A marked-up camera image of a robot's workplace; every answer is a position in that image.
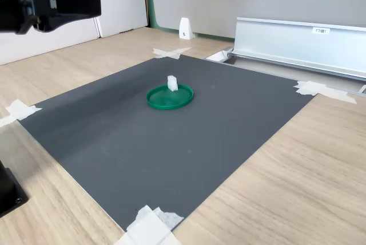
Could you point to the round green plastic lid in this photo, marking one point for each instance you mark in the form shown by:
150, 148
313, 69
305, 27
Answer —
163, 100

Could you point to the white partition panel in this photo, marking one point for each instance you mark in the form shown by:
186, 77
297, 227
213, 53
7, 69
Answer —
120, 1

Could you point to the small white plastic terminal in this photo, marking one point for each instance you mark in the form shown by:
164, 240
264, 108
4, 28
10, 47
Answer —
172, 83

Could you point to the small white table bracket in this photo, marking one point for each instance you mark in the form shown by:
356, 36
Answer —
186, 29

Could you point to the white tape patch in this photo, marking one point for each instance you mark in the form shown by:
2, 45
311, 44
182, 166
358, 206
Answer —
171, 51
20, 110
148, 227
314, 89

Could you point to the dark grey table mat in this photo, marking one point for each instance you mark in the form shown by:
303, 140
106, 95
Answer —
160, 147

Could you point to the green partition trim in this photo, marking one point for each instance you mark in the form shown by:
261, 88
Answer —
151, 4

